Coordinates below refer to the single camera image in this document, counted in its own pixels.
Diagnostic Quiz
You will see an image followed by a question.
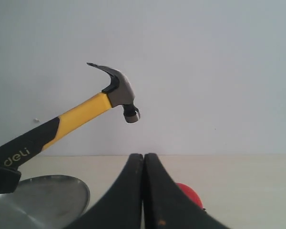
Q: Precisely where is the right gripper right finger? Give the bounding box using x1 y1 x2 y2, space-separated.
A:
143 153 228 229

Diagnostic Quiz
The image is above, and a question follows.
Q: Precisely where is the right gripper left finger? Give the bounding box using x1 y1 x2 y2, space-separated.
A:
66 154 143 229

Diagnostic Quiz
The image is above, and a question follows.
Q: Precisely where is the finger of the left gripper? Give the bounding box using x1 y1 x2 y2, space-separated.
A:
0 166 21 194

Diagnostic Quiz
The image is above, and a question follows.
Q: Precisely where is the yellow black claw hammer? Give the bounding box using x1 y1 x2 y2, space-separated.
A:
0 63 140 168

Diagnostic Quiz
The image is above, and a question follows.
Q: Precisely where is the red dome push button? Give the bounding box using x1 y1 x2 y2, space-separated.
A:
176 183 205 211

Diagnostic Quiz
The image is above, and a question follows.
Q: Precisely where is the round stainless steel plate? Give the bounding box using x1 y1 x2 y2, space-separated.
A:
0 175 90 229

